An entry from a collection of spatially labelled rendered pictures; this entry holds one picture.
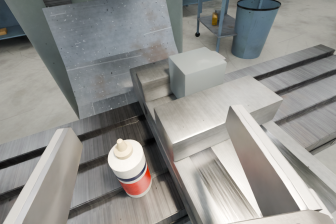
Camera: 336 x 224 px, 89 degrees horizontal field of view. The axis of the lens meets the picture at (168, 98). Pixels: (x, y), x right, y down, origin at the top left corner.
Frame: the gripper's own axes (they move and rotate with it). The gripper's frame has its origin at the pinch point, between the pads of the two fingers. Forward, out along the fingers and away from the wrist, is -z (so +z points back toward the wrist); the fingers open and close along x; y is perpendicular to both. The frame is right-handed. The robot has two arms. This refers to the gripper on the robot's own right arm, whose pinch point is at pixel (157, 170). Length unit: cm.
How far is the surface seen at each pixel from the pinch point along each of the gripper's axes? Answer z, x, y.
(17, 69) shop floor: -234, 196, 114
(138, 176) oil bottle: -5.0, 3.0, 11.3
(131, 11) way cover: -48.8, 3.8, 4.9
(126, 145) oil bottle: -6.7, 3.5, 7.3
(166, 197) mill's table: -4.2, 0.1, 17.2
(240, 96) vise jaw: -10.8, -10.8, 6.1
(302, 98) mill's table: -18.7, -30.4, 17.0
